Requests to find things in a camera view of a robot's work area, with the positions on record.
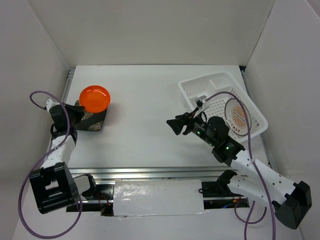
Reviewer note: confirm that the white sunburst pattern plate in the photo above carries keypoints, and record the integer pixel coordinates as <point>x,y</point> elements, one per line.
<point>237,117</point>

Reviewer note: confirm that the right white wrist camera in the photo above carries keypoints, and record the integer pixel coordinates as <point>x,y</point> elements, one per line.
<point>201,103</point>

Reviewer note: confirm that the black square floral plate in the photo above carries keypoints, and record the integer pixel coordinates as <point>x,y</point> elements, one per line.
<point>92,122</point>

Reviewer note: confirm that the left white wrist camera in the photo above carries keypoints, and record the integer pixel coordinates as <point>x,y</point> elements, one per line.
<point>50,104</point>

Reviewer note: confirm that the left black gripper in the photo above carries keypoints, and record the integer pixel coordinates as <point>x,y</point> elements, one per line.
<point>79,110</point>

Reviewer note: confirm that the white foil covered panel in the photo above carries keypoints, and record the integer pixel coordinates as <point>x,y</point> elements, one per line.
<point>158,198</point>

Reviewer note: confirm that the orange round plate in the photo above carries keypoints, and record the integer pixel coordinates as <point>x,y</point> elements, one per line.
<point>94,99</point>

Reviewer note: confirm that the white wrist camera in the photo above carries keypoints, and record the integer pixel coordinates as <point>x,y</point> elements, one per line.
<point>201,103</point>
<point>50,104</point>

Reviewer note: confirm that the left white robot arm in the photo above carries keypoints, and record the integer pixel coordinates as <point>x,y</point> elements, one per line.
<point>52,184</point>

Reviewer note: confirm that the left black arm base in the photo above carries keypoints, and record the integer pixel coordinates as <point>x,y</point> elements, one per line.
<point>95,197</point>

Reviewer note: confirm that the aluminium frame rail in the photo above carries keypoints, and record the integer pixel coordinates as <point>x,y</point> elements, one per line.
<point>136,142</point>

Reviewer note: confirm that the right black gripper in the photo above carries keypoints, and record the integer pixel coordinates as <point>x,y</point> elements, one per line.
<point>187,118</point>

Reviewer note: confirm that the white plastic dish rack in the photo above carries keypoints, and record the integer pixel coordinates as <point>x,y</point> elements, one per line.
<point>211,84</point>

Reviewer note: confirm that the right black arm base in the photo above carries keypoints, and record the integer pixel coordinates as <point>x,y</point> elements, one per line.
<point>217,195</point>

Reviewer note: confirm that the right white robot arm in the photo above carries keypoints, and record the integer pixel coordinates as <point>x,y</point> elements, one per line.
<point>248,177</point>

